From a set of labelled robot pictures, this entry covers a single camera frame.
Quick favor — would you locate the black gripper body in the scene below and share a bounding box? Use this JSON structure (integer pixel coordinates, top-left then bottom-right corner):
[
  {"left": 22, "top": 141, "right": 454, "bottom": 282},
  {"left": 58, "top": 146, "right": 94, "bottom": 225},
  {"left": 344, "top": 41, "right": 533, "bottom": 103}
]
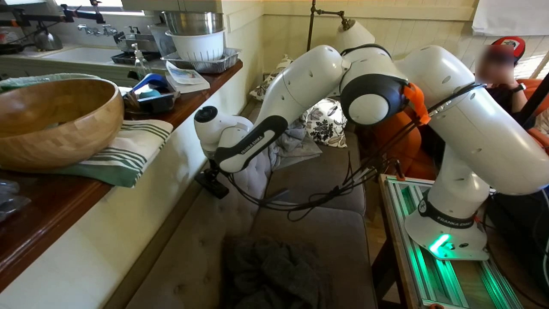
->
[{"left": 195, "top": 160, "right": 231, "bottom": 201}]

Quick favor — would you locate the brown tufted sofa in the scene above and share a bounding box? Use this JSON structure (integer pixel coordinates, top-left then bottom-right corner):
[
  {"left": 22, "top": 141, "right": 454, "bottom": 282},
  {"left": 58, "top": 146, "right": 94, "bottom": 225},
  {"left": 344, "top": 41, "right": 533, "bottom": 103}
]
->
[{"left": 125, "top": 96, "right": 379, "bottom": 309}]

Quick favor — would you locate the light grey fleece blanket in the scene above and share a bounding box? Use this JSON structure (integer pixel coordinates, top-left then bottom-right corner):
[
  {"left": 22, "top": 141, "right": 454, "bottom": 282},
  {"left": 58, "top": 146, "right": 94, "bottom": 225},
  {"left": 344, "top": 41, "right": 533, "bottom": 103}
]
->
[{"left": 219, "top": 113, "right": 322, "bottom": 196}]

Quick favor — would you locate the green striped white towel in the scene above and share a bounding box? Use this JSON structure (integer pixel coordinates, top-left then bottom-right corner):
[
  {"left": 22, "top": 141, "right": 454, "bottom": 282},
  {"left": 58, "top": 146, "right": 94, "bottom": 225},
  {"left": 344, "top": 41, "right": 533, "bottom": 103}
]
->
[{"left": 53, "top": 119, "right": 174, "bottom": 189}]

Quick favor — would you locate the white folded paper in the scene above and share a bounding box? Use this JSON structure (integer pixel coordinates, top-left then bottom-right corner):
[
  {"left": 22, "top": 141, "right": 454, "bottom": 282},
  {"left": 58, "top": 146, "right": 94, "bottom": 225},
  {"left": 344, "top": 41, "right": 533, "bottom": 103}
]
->
[{"left": 162, "top": 60, "right": 212, "bottom": 95}]

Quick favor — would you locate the beige floral pillow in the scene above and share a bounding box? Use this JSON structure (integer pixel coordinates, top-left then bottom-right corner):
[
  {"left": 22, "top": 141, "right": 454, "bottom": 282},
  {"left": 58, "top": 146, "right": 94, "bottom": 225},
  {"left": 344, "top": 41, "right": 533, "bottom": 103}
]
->
[{"left": 248, "top": 57, "right": 293, "bottom": 105}]

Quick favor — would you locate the black tray with blue lid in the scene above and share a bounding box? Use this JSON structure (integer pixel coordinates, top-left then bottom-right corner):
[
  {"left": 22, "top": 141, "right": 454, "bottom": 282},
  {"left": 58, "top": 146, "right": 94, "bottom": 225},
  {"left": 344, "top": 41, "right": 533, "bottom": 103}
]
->
[{"left": 121, "top": 72, "right": 178, "bottom": 113}]

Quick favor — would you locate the dark grey crumpled blanket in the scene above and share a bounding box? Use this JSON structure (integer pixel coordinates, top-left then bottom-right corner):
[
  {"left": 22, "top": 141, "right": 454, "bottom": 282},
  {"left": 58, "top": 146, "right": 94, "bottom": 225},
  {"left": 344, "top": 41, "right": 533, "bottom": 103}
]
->
[{"left": 219, "top": 234, "right": 332, "bottom": 309}]

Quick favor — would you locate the white floral pillow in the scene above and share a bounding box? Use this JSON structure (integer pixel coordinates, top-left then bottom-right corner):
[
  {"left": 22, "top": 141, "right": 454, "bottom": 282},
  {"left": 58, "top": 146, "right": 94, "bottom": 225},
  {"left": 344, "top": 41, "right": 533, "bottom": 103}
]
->
[{"left": 298, "top": 96, "right": 349, "bottom": 149}]

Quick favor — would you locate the stainless steel pot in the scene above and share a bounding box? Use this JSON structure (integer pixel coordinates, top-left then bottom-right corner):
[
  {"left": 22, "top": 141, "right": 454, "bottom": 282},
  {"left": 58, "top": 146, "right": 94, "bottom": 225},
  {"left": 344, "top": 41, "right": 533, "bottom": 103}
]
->
[{"left": 161, "top": 9, "right": 226, "bottom": 38}]

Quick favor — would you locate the chrome kitchen faucet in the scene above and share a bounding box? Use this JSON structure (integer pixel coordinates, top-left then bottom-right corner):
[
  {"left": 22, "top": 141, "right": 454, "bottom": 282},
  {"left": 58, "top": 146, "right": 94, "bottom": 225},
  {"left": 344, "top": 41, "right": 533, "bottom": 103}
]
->
[{"left": 75, "top": 22, "right": 147, "bottom": 65}]

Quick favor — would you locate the dark wooden counter top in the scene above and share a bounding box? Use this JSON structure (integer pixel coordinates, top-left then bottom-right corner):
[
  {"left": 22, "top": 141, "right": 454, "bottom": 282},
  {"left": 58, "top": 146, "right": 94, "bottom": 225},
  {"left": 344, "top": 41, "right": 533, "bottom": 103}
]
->
[{"left": 0, "top": 59, "right": 245, "bottom": 294}]

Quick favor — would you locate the floor lamp with white shade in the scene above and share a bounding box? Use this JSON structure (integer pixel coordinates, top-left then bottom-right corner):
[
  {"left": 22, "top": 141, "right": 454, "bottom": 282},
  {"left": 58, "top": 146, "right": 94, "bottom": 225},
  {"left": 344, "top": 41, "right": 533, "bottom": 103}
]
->
[{"left": 305, "top": 0, "right": 377, "bottom": 62}]

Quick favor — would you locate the black bag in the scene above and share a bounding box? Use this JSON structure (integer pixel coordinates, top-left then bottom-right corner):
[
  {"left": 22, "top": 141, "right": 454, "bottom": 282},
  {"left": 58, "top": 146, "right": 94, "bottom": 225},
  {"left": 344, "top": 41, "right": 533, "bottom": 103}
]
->
[{"left": 485, "top": 191, "right": 549, "bottom": 297}]

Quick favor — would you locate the person with red cap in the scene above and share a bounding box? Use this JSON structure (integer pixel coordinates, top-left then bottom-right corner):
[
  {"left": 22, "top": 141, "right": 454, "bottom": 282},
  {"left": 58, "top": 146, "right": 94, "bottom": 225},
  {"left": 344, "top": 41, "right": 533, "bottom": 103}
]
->
[{"left": 473, "top": 36, "right": 549, "bottom": 156}]

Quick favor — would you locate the white window blind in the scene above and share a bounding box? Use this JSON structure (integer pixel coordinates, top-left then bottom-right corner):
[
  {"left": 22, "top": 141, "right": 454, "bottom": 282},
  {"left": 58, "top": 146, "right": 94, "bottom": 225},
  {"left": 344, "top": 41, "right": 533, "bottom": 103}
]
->
[{"left": 469, "top": 0, "right": 549, "bottom": 40}]

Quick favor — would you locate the orange cable strap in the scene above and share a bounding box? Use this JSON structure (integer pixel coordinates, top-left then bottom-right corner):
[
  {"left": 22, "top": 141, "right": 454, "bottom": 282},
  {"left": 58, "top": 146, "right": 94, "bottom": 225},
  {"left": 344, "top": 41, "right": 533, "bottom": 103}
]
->
[{"left": 403, "top": 83, "right": 432, "bottom": 127}]

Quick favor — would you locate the aluminium frame robot table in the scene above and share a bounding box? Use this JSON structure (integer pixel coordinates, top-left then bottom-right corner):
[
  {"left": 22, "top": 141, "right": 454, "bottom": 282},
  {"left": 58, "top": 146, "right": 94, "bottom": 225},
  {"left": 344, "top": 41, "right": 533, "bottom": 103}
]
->
[{"left": 379, "top": 174, "right": 549, "bottom": 309}]

